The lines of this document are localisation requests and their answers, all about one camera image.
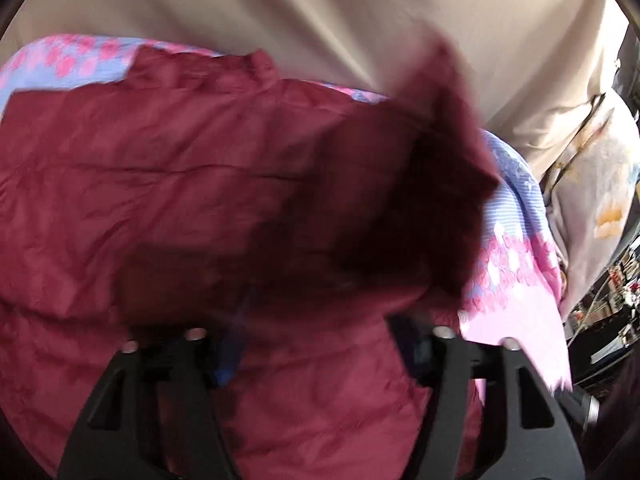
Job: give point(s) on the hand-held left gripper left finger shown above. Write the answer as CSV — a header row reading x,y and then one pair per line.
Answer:
x,y
226,360

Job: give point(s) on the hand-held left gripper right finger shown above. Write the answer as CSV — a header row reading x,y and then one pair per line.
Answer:
x,y
417,355

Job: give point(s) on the maroon quilted jacket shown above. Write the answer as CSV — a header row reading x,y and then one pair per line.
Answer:
x,y
200,185

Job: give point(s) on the cluttered shelf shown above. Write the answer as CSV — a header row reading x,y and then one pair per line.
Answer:
x,y
612,305

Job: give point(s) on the pink and blue floral blanket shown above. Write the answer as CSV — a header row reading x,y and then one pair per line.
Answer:
x,y
515,270

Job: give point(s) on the grey printed cloth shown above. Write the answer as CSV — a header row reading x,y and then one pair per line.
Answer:
x,y
595,175

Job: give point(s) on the beige fabric sheet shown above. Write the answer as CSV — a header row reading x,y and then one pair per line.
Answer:
x,y
350,20

